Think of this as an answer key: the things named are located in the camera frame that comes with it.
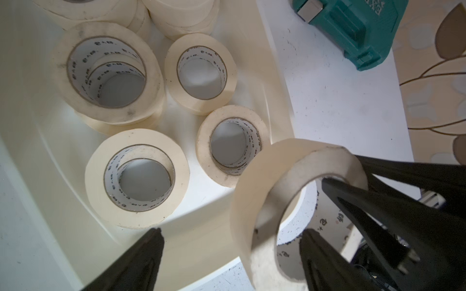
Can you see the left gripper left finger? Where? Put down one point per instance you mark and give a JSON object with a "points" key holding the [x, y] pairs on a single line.
{"points": [[136, 269]]}

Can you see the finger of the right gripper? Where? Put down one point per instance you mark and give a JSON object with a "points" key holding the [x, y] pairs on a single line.
{"points": [[421, 248], [445, 179]]}

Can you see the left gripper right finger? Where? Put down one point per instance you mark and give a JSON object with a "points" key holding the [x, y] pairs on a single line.
{"points": [[325, 269]]}

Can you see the masking tape stack front left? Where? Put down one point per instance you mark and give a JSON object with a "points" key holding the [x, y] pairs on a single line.
{"points": [[104, 169]]}

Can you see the green plastic tool case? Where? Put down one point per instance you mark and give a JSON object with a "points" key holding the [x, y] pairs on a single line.
{"points": [[363, 29]]}

